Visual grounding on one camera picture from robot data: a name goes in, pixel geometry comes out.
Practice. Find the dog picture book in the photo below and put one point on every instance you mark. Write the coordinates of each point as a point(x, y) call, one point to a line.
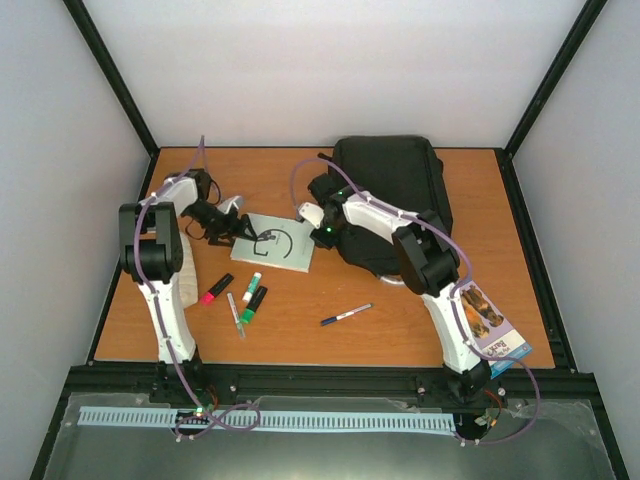
point(492, 332)

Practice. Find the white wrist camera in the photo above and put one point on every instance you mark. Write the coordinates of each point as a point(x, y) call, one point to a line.
point(234, 203)
point(311, 213)

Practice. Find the grey notebook with G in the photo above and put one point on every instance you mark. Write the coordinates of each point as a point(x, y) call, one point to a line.
point(281, 243)

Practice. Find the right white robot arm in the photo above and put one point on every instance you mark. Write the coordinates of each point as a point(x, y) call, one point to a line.
point(428, 268)

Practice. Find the green highlighter marker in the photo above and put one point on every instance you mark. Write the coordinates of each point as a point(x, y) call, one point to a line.
point(253, 305)

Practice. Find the clear silver pen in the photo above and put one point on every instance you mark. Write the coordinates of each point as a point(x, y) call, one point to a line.
point(235, 315)

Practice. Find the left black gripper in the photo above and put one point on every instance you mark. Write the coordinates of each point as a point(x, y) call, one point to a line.
point(230, 231)

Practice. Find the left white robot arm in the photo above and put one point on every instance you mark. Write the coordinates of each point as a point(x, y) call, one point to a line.
point(153, 254)

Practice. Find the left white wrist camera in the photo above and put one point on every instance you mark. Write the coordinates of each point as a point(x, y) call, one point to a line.
point(234, 203)

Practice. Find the blue white pen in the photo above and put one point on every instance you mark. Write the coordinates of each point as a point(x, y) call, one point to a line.
point(341, 316)

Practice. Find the beige knitted pencil case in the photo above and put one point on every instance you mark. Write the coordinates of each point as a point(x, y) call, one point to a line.
point(187, 278)

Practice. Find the light blue cable duct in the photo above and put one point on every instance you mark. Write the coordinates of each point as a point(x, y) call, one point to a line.
point(271, 421)

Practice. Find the black student backpack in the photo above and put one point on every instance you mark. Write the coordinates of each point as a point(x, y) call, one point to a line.
point(401, 170)

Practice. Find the white green glue stick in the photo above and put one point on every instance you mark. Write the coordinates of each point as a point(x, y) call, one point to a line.
point(252, 287)

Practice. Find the pink highlighter marker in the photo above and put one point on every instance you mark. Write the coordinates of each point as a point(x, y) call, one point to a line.
point(212, 293)

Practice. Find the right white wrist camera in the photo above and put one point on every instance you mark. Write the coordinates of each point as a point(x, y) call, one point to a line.
point(311, 213)

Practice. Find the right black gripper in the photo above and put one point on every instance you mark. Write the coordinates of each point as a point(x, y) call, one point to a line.
point(325, 241)

